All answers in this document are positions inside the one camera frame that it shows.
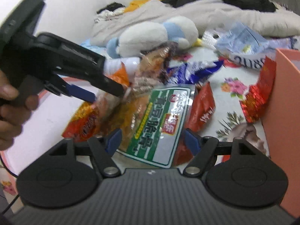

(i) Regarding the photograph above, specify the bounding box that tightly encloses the yellow cloth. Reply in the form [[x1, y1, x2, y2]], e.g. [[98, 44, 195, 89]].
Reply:
[[124, 0, 161, 13]]

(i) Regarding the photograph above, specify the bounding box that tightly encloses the person's left hand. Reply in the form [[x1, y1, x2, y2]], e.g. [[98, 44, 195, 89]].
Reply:
[[0, 72, 39, 151]]

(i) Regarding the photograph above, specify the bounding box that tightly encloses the pink box lid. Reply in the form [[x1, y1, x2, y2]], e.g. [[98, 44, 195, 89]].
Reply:
[[3, 90, 83, 175]]

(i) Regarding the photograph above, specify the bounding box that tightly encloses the green white snack packet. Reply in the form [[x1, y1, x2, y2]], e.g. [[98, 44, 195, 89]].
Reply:
[[118, 84, 195, 168]]

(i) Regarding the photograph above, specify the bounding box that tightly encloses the white blue plush toy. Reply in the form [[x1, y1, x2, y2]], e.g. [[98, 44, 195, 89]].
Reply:
[[106, 16, 199, 59]]

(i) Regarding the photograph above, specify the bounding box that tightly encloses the light blue plastic bag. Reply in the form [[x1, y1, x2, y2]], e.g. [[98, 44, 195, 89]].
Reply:
[[202, 22, 299, 70]]

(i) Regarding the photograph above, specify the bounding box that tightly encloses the blue white snack bag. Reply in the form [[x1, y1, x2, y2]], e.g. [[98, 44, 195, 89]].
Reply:
[[164, 60, 224, 85]]

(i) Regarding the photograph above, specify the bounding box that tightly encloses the shiny red foil snack packet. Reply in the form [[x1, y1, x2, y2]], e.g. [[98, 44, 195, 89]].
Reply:
[[239, 57, 277, 123]]

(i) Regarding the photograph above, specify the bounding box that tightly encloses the grey quilt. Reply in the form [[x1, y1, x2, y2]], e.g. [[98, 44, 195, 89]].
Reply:
[[90, 0, 299, 47]]

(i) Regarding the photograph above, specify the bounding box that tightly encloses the pink cardboard box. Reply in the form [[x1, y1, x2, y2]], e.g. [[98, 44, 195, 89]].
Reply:
[[262, 49, 300, 217]]

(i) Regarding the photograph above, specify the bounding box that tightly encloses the dark red snack packet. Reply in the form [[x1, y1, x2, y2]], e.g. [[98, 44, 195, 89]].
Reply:
[[172, 82, 216, 166]]

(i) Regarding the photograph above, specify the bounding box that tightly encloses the white spray bottle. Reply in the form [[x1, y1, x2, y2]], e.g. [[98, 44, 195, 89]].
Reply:
[[104, 57, 140, 77]]

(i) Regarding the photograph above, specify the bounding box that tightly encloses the orange red snack packet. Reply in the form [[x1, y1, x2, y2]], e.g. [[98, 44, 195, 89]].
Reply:
[[61, 61, 131, 143]]

